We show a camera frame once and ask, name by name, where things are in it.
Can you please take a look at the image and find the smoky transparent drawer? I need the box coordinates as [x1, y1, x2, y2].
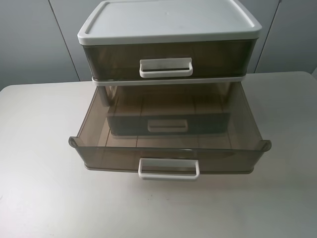
[69, 82, 271, 181]
[83, 39, 256, 81]
[107, 113, 230, 136]

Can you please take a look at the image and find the white plastic drawer cabinet frame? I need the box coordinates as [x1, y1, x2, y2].
[77, 0, 262, 105]

